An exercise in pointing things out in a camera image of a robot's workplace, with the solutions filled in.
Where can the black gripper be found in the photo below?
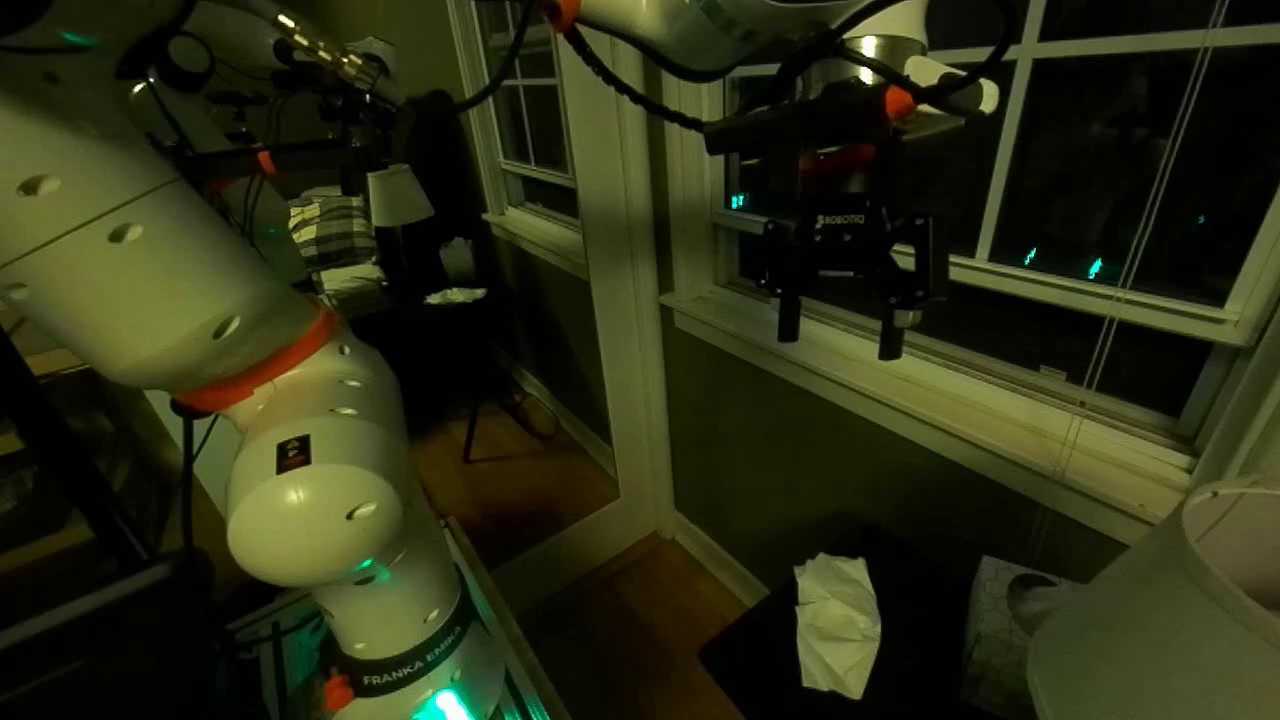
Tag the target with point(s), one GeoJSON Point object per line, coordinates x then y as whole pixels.
{"type": "Point", "coordinates": [829, 218]}

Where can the white framed window sash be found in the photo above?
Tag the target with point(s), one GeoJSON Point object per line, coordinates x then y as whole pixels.
{"type": "Point", "coordinates": [1129, 171]}

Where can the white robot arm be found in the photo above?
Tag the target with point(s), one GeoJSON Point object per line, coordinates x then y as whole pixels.
{"type": "Point", "coordinates": [108, 248]}

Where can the white window sill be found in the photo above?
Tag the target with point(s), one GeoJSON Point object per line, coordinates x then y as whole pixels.
{"type": "Point", "coordinates": [1055, 453]}

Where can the white side window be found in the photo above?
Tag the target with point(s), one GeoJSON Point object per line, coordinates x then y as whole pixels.
{"type": "Point", "coordinates": [524, 159]}

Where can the white crumpled cloth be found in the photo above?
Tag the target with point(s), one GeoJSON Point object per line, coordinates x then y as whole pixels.
{"type": "Point", "coordinates": [836, 626]}

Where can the white lampshade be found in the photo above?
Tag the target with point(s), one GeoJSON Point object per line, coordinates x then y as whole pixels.
{"type": "Point", "coordinates": [1182, 626]}

